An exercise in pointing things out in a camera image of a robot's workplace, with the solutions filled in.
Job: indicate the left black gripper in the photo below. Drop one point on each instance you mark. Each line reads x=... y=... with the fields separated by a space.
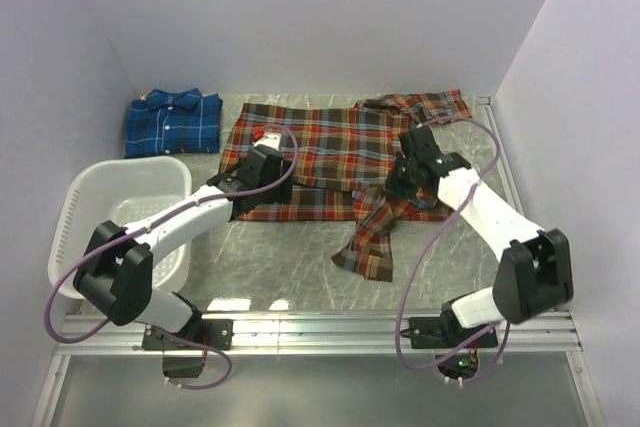
x=281 y=193

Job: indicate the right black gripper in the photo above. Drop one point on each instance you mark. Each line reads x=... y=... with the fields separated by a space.
x=392 y=184

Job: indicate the red brown plaid shirt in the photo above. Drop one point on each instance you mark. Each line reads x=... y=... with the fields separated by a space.
x=343 y=157

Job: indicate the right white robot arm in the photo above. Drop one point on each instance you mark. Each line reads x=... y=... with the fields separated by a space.
x=535 y=270

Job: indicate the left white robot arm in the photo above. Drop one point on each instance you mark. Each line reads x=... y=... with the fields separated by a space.
x=116 y=274

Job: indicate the folded blue plaid shirt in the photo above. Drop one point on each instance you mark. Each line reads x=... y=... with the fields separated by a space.
x=172 y=123

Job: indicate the white plastic laundry basket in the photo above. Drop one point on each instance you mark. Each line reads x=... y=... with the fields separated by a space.
x=122 y=191

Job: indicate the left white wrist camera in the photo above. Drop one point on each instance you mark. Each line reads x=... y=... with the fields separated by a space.
x=269 y=139

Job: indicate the aluminium side rail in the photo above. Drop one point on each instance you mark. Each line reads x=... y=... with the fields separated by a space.
x=510 y=166

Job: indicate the aluminium mounting rail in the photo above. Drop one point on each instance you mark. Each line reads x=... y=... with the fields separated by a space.
x=325 y=333

